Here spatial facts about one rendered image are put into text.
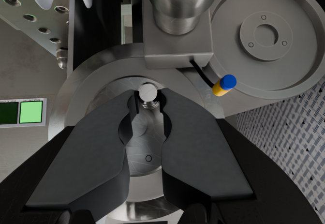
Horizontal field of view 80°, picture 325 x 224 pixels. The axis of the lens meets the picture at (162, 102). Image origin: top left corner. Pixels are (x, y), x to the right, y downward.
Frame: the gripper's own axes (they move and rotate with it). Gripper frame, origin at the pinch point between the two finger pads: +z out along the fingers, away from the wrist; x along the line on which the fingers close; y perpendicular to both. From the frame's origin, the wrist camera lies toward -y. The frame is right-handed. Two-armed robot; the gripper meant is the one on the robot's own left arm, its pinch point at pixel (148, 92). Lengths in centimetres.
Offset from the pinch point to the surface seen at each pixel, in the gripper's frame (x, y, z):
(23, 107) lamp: -33.5, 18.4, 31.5
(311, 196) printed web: 16.1, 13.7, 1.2
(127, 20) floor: -31, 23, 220
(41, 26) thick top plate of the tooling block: -22.7, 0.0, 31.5
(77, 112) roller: -6.0, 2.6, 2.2
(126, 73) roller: -2.0, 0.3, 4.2
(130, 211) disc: -2.0, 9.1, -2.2
